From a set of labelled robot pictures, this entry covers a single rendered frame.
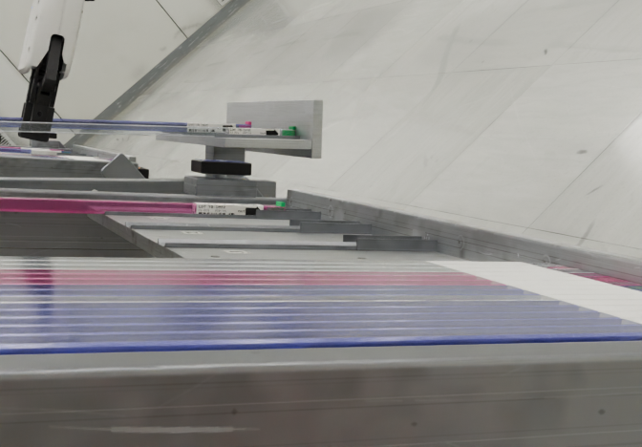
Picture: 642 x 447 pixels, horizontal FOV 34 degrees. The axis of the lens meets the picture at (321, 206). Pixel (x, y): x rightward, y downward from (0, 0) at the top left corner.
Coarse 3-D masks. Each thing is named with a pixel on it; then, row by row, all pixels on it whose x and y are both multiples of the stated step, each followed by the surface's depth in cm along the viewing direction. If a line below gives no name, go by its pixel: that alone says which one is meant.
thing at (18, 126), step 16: (0, 128) 108; (16, 128) 108; (32, 128) 109; (48, 128) 109; (64, 128) 110; (80, 128) 111; (96, 128) 111; (112, 128) 112; (128, 128) 112; (144, 128) 113; (160, 128) 114; (176, 128) 114; (192, 128) 115; (208, 128) 116; (224, 128) 116
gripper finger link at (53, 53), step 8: (56, 40) 114; (56, 48) 114; (48, 56) 113; (56, 56) 113; (48, 64) 113; (56, 64) 113; (48, 72) 112; (56, 72) 113; (48, 80) 112; (48, 88) 114
